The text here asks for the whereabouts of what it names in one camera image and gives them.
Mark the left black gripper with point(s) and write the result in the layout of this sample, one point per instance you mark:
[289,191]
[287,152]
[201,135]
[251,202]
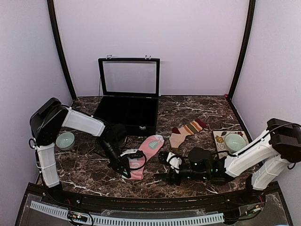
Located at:
[117,165]

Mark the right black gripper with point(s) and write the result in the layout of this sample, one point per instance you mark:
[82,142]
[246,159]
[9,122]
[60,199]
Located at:
[171,178]

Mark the pink patterned sock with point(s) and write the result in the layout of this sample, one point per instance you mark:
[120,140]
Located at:
[150,147]

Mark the striped beige sock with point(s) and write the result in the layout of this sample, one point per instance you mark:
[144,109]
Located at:
[179,135]

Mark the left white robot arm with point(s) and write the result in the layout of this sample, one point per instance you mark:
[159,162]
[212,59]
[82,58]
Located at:
[46,124]

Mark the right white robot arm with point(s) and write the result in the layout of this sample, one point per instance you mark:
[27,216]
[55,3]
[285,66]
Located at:
[278,147]

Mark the pale green ceramic bowl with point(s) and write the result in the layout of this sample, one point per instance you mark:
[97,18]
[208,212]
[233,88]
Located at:
[65,141]

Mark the left green circuit board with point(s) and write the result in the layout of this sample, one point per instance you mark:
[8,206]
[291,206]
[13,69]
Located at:
[76,217]

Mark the floral square coaster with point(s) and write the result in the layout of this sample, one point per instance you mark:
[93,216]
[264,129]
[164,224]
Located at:
[219,139]

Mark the black display case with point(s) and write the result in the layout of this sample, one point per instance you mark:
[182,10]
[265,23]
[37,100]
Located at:
[130,88]

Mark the right circuit board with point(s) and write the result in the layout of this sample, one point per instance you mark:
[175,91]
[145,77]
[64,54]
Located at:
[254,210]

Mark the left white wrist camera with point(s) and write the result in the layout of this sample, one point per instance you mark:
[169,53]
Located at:
[132,154]

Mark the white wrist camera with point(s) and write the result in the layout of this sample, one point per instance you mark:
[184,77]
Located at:
[132,154]
[174,161]

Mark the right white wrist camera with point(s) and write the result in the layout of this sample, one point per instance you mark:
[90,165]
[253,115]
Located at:
[174,161]

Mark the white slotted cable duct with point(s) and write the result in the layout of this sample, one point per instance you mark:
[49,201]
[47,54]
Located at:
[98,220]

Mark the black front rail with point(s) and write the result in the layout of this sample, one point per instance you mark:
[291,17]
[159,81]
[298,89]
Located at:
[120,194]

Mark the left black frame post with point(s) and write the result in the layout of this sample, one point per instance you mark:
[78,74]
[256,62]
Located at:
[59,48]

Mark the black frame post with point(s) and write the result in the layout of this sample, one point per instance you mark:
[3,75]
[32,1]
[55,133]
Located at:
[59,48]
[243,49]

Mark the right black frame post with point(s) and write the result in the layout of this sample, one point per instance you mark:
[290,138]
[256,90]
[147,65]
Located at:
[243,49]

